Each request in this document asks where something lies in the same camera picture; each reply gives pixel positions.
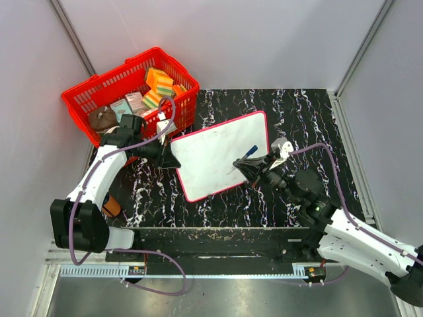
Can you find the striped sponge block lower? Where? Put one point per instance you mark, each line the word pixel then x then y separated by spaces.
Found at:
pixel 151 99

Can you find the aluminium rail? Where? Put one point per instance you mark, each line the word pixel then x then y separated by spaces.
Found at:
pixel 119 264

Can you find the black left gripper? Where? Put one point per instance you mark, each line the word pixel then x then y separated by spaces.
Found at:
pixel 169 161

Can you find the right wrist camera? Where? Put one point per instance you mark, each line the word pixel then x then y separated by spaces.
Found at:
pixel 283 147

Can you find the striped sponge block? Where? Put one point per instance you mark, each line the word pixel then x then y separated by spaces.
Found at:
pixel 151 99
pixel 164 86

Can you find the teal small box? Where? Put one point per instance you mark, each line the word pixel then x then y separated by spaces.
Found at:
pixel 121 107

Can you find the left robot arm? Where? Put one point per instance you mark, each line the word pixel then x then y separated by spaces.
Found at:
pixel 77 220

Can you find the brown round doughnut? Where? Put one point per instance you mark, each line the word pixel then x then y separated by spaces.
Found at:
pixel 102 119

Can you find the pink framed whiteboard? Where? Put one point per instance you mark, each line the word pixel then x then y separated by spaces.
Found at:
pixel 206 156

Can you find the blue capped whiteboard marker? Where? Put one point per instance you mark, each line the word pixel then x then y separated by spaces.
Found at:
pixel 251 151

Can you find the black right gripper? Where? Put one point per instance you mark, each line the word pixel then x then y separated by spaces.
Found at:
pixel 250 168

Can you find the orange cylindrical bottle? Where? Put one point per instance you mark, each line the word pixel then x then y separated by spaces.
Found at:
pixel 110 207

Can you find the red plastic basket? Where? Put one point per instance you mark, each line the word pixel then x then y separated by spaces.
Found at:
pixel 102 90

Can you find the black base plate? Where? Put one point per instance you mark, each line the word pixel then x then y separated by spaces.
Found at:
pixel 226 241

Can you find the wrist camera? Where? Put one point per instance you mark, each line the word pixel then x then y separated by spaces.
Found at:
pixel 165 125
pixel 283 147

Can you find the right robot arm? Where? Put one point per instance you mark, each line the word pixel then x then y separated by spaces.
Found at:
pixel 338 235

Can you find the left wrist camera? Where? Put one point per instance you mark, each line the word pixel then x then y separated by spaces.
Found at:
pixel 165 125

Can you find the pink small box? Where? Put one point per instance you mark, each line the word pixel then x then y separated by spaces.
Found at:
pixel 134 99

